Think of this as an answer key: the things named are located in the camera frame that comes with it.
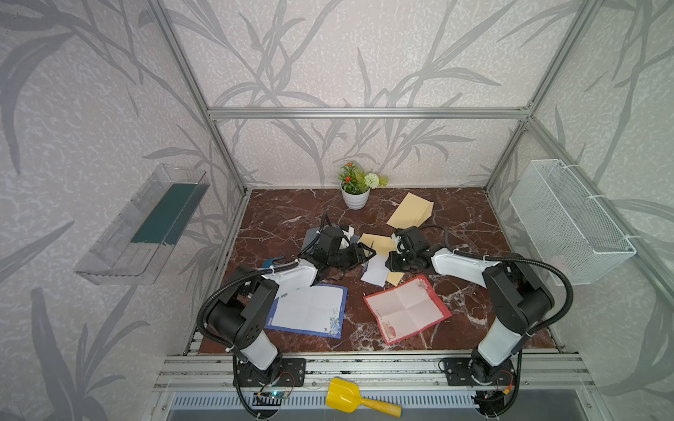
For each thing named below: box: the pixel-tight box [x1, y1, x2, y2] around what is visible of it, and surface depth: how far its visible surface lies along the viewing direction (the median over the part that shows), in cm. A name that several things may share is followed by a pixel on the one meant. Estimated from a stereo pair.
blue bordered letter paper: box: [359, 254, 389, 288], surface depth 93 cm
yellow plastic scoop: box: [326, 377, 403, 419], surface depth 71 cm
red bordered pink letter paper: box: [363, 274, 453, 346], surface depth 88 cm
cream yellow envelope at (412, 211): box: [386, 192, 434, 229], surface depth 115 cm
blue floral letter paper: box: [265, 283, 349, 340], surface depth 86 cm
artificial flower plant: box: [337, 162, 389, 195], surface depth 107 cm
